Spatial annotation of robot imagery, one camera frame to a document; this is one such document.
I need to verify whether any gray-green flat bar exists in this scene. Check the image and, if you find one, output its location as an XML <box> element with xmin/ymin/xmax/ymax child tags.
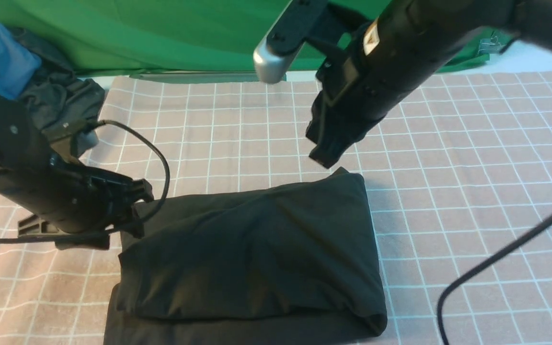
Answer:
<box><xmin>129</xmin><ymin>72</ymin><xmax>287</xmax><ymax>84</ymax></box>

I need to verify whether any clear binder clip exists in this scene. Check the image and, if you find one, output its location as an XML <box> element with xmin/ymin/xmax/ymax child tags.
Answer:
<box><xmin>477</xmin><ymin>31</ymin><xmax>508</xmax><ymax>55</ymax></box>

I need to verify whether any dark gray long-sleeve top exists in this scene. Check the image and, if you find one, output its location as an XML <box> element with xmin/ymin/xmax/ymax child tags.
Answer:
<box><xmin>103</xmin><ymin>168</ymin><xmax>388</xmax><ymax>345</ymax></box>

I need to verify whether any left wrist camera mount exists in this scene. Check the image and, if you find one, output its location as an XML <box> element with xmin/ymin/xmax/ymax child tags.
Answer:
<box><xmin>42</xmin><ymin>119</ymin><xmax>101</xmax><ymax>162</ymax></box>

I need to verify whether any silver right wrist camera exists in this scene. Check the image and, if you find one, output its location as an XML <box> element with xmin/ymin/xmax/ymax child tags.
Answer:
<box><xmin>253</xmin><ymin>0</ymin><xmax>372</xmax><ymax>85</ymax></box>

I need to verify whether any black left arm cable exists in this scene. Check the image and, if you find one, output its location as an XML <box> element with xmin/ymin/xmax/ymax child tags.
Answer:
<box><xmin>0</xmin><ymin>120</ymin><xmax>171</xmax><ymax>245</ymax></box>

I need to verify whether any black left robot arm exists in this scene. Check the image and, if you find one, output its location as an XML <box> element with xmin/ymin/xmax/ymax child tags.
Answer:
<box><xmin>0</xmin><ymin>96</ymin><xmax>154</xmax><ymax>244</ymax></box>

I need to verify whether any green backdrop cloth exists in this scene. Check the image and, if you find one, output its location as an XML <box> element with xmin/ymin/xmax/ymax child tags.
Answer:
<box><xmin>0</xmin><ymin>0</ymin><xmax>516</xmax><ymax>77</ymax></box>

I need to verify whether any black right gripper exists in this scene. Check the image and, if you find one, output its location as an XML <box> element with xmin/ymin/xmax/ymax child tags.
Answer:
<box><xmin>306</xmin><ymin>29</ymin><xmax>418</xmax><ymax>169</ymax></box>

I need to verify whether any dark gray crumpled garment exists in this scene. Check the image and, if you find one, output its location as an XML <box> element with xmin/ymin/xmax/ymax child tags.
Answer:
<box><xmin>9</xmin><ymin>27</ymin><xmax>106</xmax><ymax>159</ymax></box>

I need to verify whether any pink checkered tablecloth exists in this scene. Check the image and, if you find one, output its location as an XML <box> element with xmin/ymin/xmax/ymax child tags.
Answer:
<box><xmin>0</xmin><ymin>72</ymin><xmax>552</xmax><ymax>345</ymax></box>

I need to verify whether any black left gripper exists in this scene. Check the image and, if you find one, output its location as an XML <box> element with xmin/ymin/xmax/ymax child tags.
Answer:
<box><xmin>0</xmin><ymin>157</ymin><xmax>155</xmax><ymax>238</ymax></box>

